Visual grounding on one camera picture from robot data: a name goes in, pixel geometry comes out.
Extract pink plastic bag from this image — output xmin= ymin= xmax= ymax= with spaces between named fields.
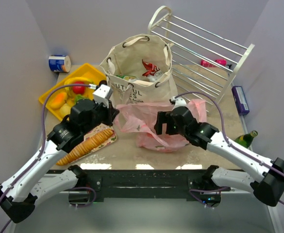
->
xmin=114 ymin=98 xmax=209 ymax=153

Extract green chips bag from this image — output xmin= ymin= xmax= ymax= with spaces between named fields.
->
xmin=117 ymin=75 xmax=139 ymax=83

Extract red white snack packet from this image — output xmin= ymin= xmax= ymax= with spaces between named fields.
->
xmin=142 ymin=60 xmax=163 ymax=83

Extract beige canvas tote bag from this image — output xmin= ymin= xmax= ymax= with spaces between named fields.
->
xmin=100 ymin=34 xmax=178 ymax=105

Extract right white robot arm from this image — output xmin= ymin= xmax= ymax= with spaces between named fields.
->
xmin=154 ymin=106 xmax=284 ymax=207

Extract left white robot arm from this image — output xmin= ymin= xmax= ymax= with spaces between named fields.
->
xmin=0 ymin=100 xmax=119 ymax=223

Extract floral rectangular plate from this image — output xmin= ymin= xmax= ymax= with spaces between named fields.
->
xmin=84 ymin=124 xmax=117 ymax=155

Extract yellow toy lemon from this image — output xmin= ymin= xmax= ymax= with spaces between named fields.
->
xmin=59 ymin=103 xmax=71 ymax=117

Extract row of round crackers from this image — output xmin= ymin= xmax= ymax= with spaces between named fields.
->
xmin=56 ymin=129 xmax=113 ymax=166

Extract orange toy mango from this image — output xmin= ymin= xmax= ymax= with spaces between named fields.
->
xmin=49 ymin=92 xmax=67 ymax=109

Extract dark toy plum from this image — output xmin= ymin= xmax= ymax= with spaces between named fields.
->
xmin=99 ymin=80 xmax=107 ymax=85

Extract green toy grapes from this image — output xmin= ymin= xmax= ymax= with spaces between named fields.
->
xmin=74 ymin=94 xmax=88 ymax=102

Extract red toy apple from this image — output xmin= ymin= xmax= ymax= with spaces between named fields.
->
xmin=72 ymin=81 xmax=85 ymax=95

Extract yellow toy banana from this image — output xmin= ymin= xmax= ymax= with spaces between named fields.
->
xmin=64 ymin=77 xmax=93 ymax=98

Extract green glass bottle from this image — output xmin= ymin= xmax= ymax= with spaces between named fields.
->
xmin=234 ymin=130 xmax=258 ymax=149

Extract purple box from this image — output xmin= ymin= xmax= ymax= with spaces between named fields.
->
xmin=232 ymin=86 xmax=250 ymax=116

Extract white metal rack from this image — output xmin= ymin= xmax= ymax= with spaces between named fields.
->
xmin=148 ymin=6 xmax=255 ymax=111

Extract pink packet behind rack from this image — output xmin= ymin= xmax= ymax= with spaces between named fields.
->
xmin=200 ymin=60 xmax=216 ymax=67

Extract blue white tissue roll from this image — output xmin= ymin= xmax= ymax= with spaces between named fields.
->
xmin=48 ymin=55 xmax=71 ymax=73

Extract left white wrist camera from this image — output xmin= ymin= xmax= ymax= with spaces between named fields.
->
xmin=89 ymin=84 xmax=113 ymax=108

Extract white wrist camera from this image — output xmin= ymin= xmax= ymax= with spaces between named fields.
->
xmin=169 ymin=97 xmax=187 ymax=110
xmin=89 ymin=84 xmax=113 ymax=108

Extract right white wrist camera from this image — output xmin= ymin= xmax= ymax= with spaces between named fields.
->
xmin=169 ymin=97 xmax=187 ymax=110

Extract black base frame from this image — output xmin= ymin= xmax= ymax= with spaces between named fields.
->
xmin=44 ymin=166 xmax=231 ymax=207

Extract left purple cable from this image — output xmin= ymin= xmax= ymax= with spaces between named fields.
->
xmin=0 ymin=83 xmax=98 ymax=233

